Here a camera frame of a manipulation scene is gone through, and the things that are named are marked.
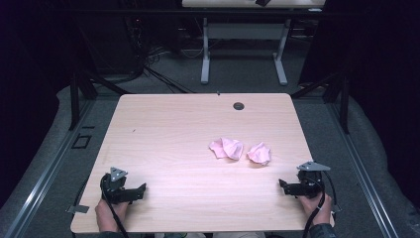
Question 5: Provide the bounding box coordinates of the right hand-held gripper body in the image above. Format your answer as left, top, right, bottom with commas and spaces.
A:
295, 161, 332, 199

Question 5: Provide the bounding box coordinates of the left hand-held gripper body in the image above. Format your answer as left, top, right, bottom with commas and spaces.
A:
99, 167, 129, 203

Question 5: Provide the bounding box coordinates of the pink sock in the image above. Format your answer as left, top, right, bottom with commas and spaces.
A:
208, 137, 245, 162
246, 141, 272, 167

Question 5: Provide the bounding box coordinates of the person's left hand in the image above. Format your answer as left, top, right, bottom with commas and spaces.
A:
94, 197, 130, 233

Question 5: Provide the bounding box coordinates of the person's right hand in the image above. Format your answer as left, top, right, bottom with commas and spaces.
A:
298, 192, 333, 228

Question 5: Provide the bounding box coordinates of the white desk with metal legs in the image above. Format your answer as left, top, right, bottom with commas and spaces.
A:
181, 0, 327, 86

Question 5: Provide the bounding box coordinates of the black metal crossbar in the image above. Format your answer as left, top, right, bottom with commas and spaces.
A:
62, 8, 335, 18

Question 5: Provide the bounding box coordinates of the left hand-held gripper cable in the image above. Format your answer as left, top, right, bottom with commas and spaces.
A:
99, 173, 131, 238

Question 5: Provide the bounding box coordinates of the hand-held gripper cable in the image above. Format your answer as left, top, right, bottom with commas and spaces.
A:
301, 177, 327, 238
99, 173, 131, 238

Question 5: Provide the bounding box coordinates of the black cable loop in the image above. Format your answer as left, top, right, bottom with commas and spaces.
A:
72, 178, 90, 208
324, 171, 339, 212

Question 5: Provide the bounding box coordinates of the right hand-held gripper cable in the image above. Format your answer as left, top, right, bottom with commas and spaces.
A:
301, 177, 327, 238

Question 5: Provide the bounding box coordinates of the aluminium floor rail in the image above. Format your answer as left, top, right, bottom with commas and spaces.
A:
3, 98, 97, 238
326, 102, 401, 238

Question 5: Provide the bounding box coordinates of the black metal frame stand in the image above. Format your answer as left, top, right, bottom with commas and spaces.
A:
290, 69, 352, 135
67, 69, 131, 132

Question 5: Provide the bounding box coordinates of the bundle of floor cables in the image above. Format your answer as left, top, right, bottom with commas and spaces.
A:
140, 46, 196, 94

